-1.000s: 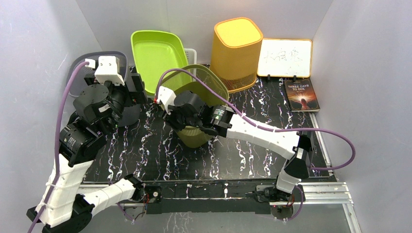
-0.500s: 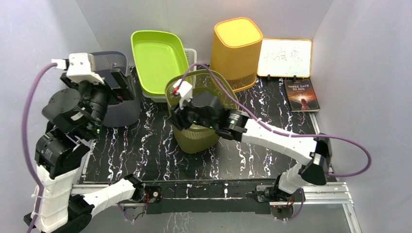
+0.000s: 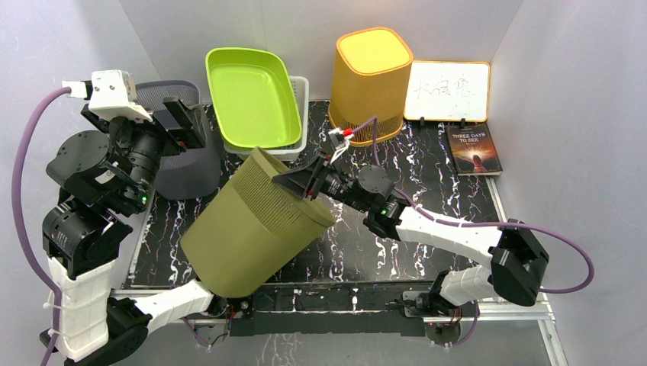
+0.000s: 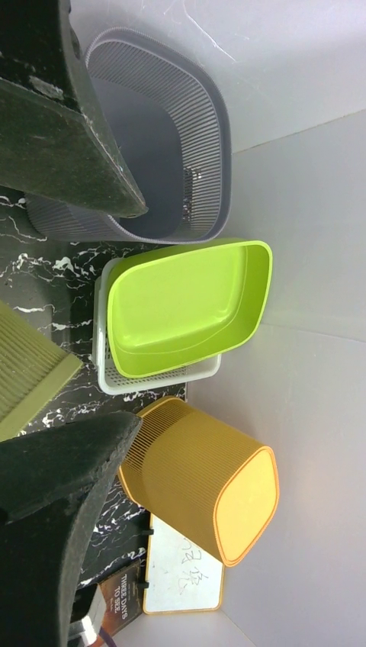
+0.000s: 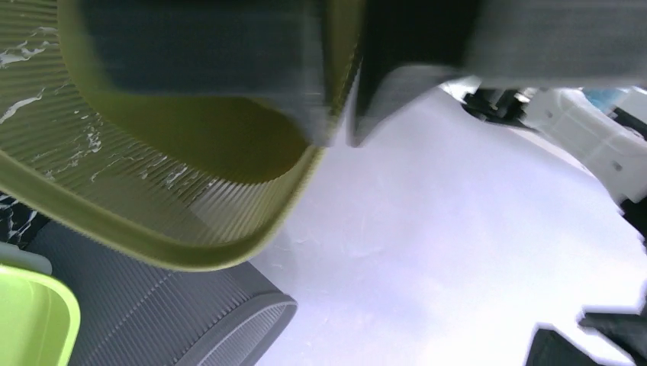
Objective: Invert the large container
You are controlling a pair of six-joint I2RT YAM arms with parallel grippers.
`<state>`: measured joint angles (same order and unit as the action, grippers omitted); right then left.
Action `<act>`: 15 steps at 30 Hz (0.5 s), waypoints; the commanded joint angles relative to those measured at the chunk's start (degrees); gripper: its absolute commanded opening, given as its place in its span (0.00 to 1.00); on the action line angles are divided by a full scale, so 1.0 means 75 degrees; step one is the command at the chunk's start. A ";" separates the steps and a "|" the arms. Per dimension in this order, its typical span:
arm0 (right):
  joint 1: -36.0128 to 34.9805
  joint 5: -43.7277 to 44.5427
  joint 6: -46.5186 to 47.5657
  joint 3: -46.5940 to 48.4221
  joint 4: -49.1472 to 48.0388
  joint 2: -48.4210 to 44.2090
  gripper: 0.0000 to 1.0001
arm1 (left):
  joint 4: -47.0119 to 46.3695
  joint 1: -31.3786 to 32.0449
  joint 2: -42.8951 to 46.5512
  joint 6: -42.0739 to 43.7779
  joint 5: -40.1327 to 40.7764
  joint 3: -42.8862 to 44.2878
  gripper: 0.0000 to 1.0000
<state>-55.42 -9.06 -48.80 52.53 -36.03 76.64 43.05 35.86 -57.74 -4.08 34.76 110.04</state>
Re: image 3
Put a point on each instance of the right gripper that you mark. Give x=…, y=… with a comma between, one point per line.
x=300, y=181

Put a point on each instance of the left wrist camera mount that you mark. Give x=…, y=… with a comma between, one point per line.
x=111, y=94

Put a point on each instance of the lime green plastic tray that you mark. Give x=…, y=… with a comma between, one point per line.
x=233, y=71

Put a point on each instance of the orange mesh basket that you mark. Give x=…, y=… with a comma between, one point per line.
x=371, y=75

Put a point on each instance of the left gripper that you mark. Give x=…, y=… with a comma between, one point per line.
x=191, y=136

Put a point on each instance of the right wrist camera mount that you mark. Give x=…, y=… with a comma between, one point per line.
x=340, y=141

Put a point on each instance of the olive green mesh basket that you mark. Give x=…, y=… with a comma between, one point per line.
x=251, y=229

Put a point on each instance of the white perforated plastic basket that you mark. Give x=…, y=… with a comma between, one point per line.
x=274, y=118

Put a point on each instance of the grey mesh basket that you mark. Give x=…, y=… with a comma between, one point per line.
x=196, y=172

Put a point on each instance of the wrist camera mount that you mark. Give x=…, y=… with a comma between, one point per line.
x=111, y=94
x=340, y=141

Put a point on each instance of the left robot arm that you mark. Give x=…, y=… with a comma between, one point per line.
x=105, y=174

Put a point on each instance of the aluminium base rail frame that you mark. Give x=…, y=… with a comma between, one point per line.
x=346, y=281

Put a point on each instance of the dark paperback book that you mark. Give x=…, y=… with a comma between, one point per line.
x=473, y=150

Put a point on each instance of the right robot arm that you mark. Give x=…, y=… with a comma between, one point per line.
x=510, y=261

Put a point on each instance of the small whiteboard with yellow frame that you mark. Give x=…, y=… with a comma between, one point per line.
x=448, y=91

